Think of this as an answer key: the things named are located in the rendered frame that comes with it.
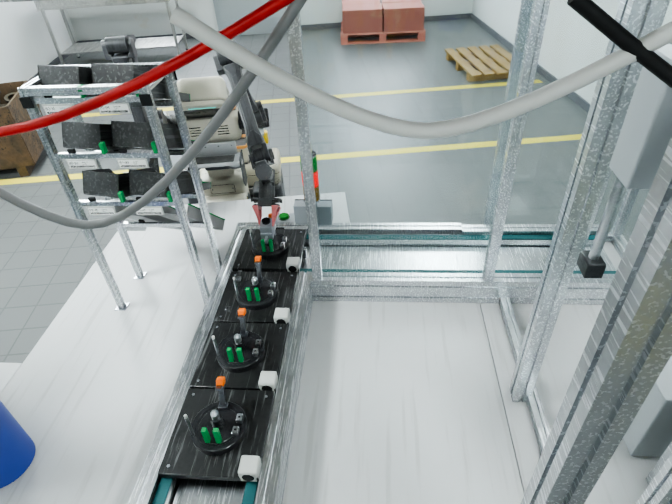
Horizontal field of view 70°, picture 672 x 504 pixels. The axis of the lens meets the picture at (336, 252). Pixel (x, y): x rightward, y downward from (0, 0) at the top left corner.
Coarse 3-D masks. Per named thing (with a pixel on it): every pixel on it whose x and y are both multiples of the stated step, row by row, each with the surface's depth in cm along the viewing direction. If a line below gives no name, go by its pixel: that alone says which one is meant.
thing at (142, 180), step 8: (152, 168) 159; (136, 176) 148; (144, 176) 147; (152, 176) 147; (160, 176) 146; (184, 176) 155; (136, 184) 149; (144, 184) 148; (152, 184) 147; (184, 184) 156; (192, 184) 161; (208, 184) 171; (136, 192) 149; (144, 192) 148; (184, 192) 156; (192, 192) 161
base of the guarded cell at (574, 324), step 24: (528, 312) 163; (576, 312) 162; (504, 336) 155; (552, 336) 154; (576, 336) 154; (504, 360) 148; (552, 360) 147; (576, 360) 147; (504, 384) 141; (552, 384) 140; (504, 408) 135; (552, 408) 134; (528, 432) 129; (528, 456) 124; (624, 456) 123; (648, 456) 122; (528, 480) 119; (600, 480) 118; (624, 480) 118
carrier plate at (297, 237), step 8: (248, 232) 188; (256, 232) 188; (280, 232) 187; (288, 232) 187; (296, 232) 187; (304, 232) 187; (248, 240) 184; (296, 240) 183; (304, 240) 183; (240, 248) 181; (248, 248) 180; (296, 248) 179; (240, 256) 177; (248, 256) 177; (288, 256) 175; (296, 256) 175; (240, 264) 173; (248, 264) 173; (264, 264) 173; (272, 264) 172; (280, 264) 172
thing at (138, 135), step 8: (112, 128) 139; (120, 128) 138; (128, 128) 137; (136, 128) 137; (144, 128) 136; (168, 128) 144; (176, 128) 148; (112, 136) 139; (120, 136) 139; (128, 136) 138; (136, 136) 137; (144, 136) 137; (152, 136) 137; (168, 136) 144; (176, 136) 148; (112, 144) 140; (120, 144) 139; (128, 144) 139; (136, 144) 138; (144, 144) 137; (168, 144) 145; (176, 144) 149
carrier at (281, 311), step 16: (240, 272) 170; (256, 272) 169; (272, 272) 169; (288, 272) 168; (240, 288) 160; (256, 288) 152; (272, 288) 158; (288, 288) 162; (224, 304) 157; (240, 304) 156; (256, 304) 154; (272, 304) 156; (288, 304) 156; (224, 320) 152; (256, 320) 151; (272, 320) 151; (288, 320) 150
